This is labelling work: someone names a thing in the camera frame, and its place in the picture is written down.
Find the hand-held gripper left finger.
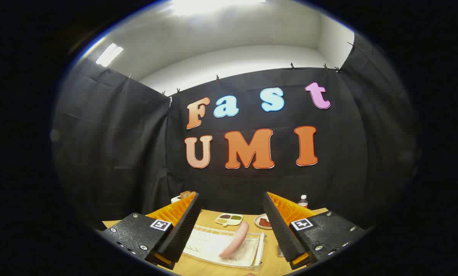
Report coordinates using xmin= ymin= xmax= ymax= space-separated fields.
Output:
xmin=97 ymin=192 xmax=201 ymax=271

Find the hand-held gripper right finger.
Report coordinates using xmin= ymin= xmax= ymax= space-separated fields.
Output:
xmin=263 ymin=192 xmax=369 ymax=271

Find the white wire dish rack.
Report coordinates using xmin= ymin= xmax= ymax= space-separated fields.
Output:
xmin=183 ymin=225 xmax=266 ymax=272

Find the pink plate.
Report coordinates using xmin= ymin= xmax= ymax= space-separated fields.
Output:
xmin=219 ymin=221 xmax=250 ymax=258

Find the white shallow plate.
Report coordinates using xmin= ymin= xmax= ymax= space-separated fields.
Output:
xmin=254 ymin=214 xmax=274 ymax=230

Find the white divided spice dish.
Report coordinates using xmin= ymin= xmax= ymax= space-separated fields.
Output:
xmin=215 ymin=213 xmax=244 ymax=227

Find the black backdrop cloth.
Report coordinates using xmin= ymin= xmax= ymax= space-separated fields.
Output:
xmin=52 ymin=33 xmax=419 ymax=230

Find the ceiling light panel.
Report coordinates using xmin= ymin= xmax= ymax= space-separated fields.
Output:
xmin=95 ymin=43 xmax=124 ymax=68
xmin=169 ymin=0 xmax=268 ymax=16

